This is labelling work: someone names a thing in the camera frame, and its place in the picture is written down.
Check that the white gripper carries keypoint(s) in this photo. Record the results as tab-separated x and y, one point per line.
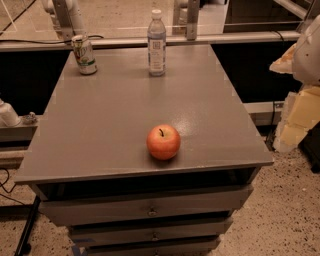
308	55

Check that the clear plastic water bottle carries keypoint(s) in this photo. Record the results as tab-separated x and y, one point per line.
156	35

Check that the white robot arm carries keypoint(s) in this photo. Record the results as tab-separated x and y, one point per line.
306	59

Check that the red apple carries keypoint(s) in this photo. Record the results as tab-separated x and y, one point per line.
163	142

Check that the grey drawer cabinet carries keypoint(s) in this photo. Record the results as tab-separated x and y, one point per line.
91	142

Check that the middle grey drawer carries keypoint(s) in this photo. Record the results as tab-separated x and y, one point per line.
150	233

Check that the grey drawer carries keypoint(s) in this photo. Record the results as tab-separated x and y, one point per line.
158	248
150	233
145	206

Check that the green and white soda can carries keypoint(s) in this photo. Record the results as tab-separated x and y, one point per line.
84	54

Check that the bottom grey drawer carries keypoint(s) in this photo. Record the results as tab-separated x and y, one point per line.
158	248

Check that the top grey drawer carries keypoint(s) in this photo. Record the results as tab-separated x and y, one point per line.
145	206

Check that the small metal fitting at left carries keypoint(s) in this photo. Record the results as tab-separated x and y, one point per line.
29	119

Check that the white cylinder at left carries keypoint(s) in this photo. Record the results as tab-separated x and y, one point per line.
8	115

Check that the black stand leg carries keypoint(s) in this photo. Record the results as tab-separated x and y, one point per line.
24	247

